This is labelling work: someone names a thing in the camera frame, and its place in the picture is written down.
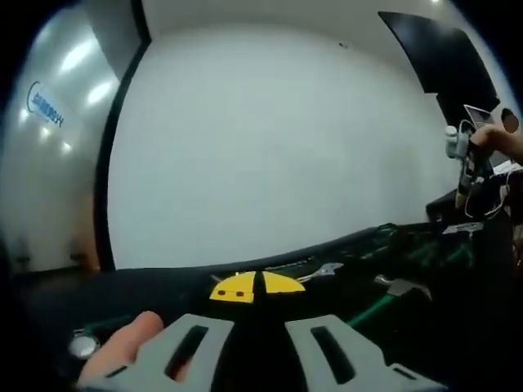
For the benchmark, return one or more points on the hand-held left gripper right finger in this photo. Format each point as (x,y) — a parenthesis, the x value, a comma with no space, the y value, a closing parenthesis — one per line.
(355,363)

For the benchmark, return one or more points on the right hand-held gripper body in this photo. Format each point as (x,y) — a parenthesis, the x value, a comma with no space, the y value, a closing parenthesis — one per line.
(459,141)

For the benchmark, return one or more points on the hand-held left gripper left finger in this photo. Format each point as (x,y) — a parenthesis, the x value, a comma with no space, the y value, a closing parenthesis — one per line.
(192,355)

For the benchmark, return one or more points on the black toolbox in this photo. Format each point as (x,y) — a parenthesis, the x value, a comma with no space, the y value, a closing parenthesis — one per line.
(408,253)

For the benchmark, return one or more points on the person's right hand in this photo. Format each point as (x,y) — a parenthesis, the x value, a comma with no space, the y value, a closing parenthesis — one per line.
(490,139)

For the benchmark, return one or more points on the person's left hand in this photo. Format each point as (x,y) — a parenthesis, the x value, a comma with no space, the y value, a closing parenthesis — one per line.
(122,343)

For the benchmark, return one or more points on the open laptop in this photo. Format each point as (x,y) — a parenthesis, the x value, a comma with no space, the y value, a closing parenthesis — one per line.
(480,116)

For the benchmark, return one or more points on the white flat device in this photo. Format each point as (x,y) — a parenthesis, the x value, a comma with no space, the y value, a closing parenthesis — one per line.
(504,167)

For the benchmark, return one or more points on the round silver object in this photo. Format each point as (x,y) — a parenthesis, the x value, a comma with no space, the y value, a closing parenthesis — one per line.
(83,346)

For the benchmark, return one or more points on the frosted glass partition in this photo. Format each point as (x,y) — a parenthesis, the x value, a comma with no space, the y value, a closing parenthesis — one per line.
(61,122)

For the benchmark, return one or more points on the black wall monitor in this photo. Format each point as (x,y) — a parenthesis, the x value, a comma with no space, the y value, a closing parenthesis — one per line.
(441,53)

